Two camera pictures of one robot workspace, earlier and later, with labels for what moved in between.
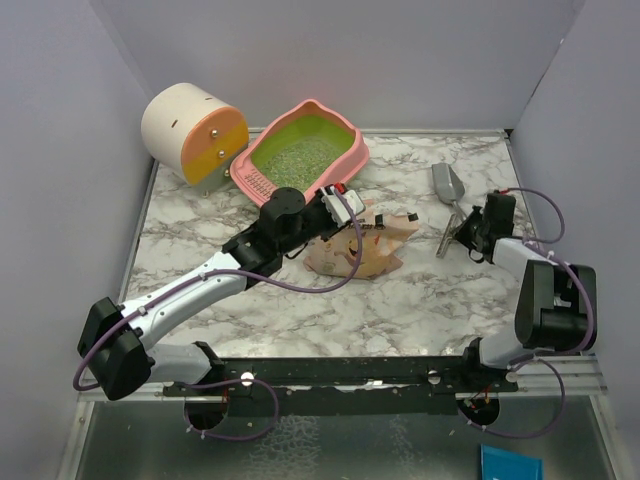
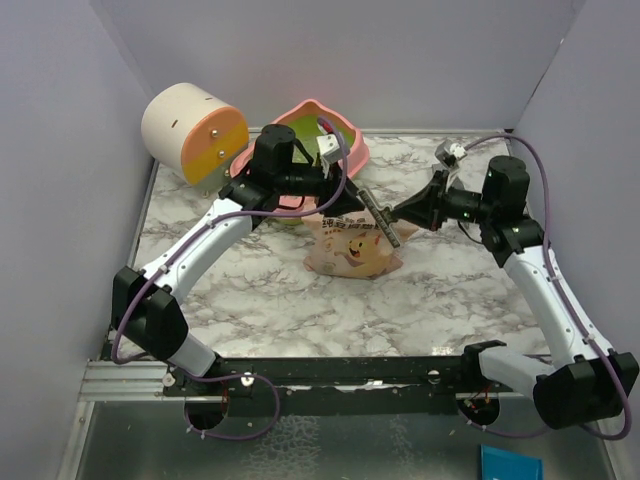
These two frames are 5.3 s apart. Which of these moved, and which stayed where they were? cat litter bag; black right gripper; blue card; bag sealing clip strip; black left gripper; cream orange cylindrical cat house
Moved: black right gripper; black left gripper; bag sealing clip strip
Stayed: cream orange cylindrical cat house; blue card; cat litter bag
